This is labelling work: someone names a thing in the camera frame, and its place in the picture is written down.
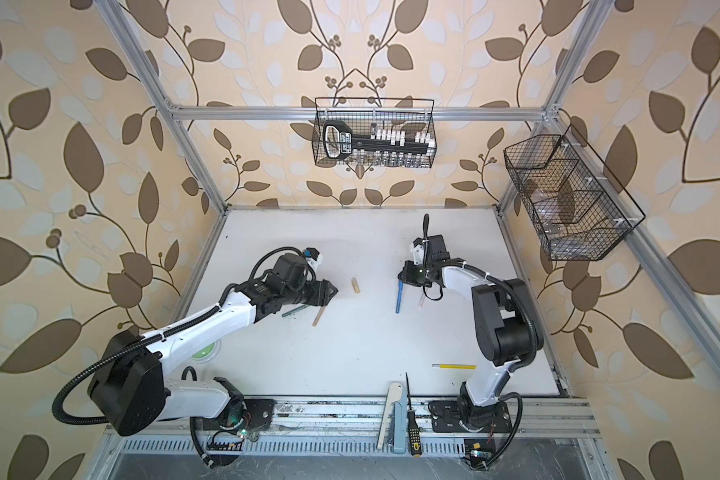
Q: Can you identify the beige pen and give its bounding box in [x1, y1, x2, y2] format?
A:
[312, 306, 326, 327]

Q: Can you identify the blue pen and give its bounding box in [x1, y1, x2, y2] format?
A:
[395, 279, 404, 314]

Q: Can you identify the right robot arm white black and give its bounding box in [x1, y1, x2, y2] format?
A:
[398, 215, 544, 432]

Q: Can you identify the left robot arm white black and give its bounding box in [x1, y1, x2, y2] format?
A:
[51, 246, 338, 437]

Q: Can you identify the green pen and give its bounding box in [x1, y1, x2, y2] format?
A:
[281, 305, 309, 318]

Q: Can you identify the beige blue utility tool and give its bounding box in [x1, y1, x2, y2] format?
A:
[376, 382, 407, 455]

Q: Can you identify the black screwdriver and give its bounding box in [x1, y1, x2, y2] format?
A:
[405, 375, 423, 457]

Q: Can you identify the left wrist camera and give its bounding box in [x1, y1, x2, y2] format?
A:
[302, 247, 323, 271]

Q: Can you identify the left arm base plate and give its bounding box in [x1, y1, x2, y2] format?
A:
[201, 398, 276, 433]

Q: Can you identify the aluminium front rail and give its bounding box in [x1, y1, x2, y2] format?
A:
[120, 396, 602, 458]

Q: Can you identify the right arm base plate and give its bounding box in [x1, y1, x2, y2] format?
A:
[428, 400, 513, 434]

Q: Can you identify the black socket set rail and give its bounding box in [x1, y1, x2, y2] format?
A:
[318, 120, 437, 160]

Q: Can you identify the back wire basket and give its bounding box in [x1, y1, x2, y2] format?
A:
[311, 95, 438, 169]

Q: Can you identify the wire basket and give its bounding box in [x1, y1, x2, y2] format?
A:
[503, 125, 646, 261]
[311, 95, 438, 169]

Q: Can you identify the right wire basket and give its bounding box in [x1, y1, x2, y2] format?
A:
[503, 125, 646, 261]

